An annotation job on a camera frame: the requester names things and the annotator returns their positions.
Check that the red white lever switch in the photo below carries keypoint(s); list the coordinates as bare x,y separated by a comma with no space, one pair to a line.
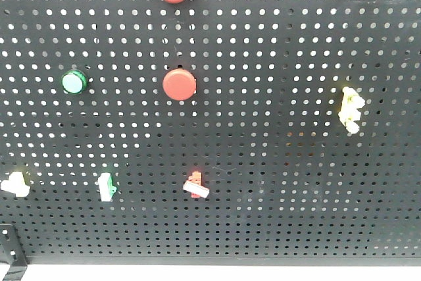
194,186

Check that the green round push button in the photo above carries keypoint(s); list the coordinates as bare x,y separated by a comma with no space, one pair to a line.
74,81

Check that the left black clamp bracket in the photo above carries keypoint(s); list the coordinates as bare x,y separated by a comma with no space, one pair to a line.
12,253

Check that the cream lever switch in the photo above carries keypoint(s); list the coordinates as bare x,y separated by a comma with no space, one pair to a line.
15,184

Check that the lower red round button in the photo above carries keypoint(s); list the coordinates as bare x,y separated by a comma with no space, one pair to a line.
179,84

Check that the white green lever switch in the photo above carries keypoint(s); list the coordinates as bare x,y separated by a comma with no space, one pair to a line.
106,187

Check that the white standing desk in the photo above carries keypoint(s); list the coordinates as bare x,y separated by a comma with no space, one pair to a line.
108,272

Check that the yellow toggle switch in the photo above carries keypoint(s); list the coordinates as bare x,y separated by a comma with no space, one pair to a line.
349,112

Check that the black perforated pegboard panel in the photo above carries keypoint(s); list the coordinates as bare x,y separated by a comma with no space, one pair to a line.
288,184

